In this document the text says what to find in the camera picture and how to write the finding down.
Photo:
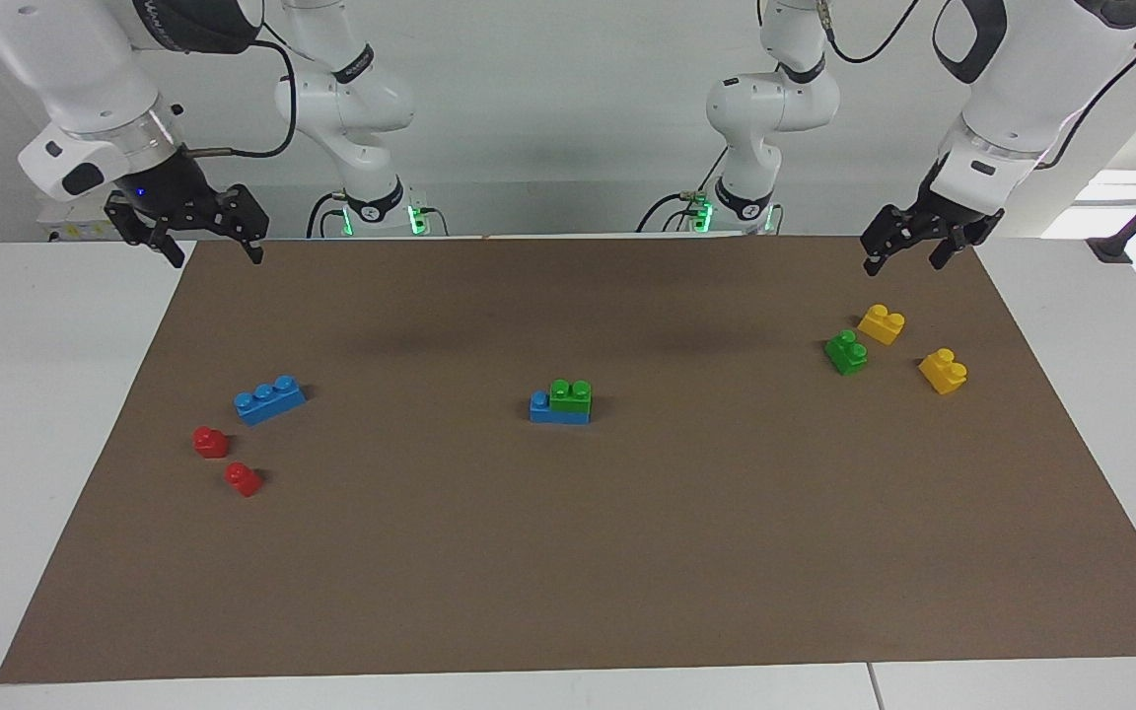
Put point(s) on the yellow two-stud toy block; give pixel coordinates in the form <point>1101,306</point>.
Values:
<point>881,325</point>
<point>943,373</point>

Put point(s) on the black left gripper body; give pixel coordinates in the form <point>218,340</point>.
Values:
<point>943,212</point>

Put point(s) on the green two-stud toy block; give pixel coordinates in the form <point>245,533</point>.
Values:
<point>846,354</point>
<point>571,396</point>

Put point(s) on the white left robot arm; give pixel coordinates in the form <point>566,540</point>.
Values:
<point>1031,89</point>

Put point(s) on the brown table mat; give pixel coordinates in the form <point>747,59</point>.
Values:
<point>568,552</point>

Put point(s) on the white box with labels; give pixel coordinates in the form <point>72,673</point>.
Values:
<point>70,222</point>

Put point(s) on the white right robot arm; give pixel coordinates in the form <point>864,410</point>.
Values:
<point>65,69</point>

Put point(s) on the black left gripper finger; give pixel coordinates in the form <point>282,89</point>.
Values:
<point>945,250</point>
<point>874,260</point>

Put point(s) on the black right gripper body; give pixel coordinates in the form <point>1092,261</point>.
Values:
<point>174,202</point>

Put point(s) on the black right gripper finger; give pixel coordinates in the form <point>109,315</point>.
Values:
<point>253,247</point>
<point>170,247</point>

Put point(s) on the blue three-stud toy block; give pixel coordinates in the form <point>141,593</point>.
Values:
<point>269,402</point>
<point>558,414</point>

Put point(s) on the red single-stud toy block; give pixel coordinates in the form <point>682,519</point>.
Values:
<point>210,443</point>
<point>244,480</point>

